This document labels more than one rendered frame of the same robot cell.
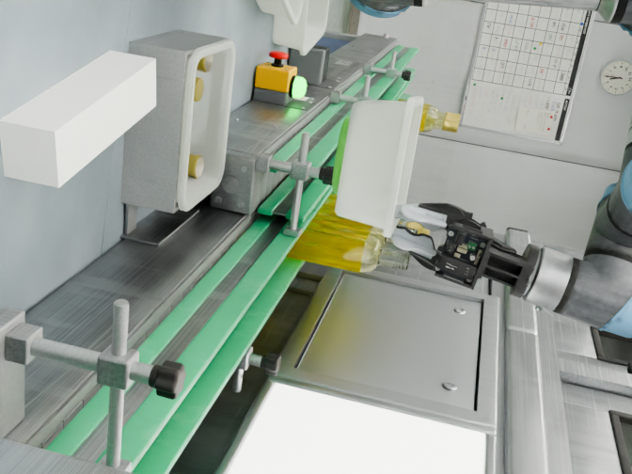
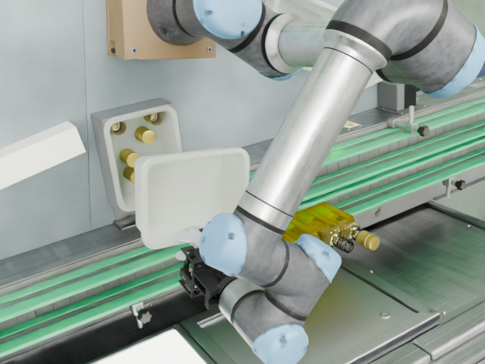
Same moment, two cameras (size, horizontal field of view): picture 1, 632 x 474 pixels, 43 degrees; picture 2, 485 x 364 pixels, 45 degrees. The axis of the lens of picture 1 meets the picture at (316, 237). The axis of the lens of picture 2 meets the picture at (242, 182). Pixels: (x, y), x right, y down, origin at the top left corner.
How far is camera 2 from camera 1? 1.06 m
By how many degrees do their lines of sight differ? 47
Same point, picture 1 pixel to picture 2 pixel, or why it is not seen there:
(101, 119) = (14, 165)
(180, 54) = (100, 121)
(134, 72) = (50, 136)
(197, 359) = (40, 300)
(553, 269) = (227, 296)
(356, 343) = not seen: hidden behind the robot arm
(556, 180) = not seen: outside the picture
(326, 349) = not seen: hidden behind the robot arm
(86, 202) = (64, 202)
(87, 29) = (37, 113)
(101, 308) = (36, 261)
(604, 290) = (248, 322)
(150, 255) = (109, 235)
